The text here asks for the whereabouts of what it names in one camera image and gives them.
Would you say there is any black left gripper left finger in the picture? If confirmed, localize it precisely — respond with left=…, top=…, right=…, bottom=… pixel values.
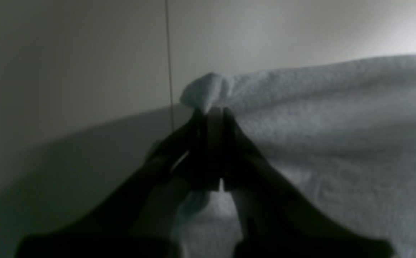
left=15, top=108, right=223, bottom=258

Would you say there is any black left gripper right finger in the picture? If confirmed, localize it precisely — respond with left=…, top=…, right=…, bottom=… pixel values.
left=223, top=109, right=395, bottom=258

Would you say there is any grey T-shirt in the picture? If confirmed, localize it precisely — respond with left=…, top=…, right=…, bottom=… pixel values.
left=180, top=54, right=416, bottom=258

